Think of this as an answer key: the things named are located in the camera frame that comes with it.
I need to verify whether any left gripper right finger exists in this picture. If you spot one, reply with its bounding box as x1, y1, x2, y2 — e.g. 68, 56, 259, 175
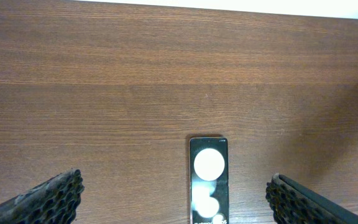
265, 173, 358, 224

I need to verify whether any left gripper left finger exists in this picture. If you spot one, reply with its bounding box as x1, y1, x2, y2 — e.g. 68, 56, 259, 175
0, 169, 85, 224

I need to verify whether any black flip smartphone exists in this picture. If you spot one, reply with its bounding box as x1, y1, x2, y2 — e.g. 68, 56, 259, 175
189, 136, 229, 224

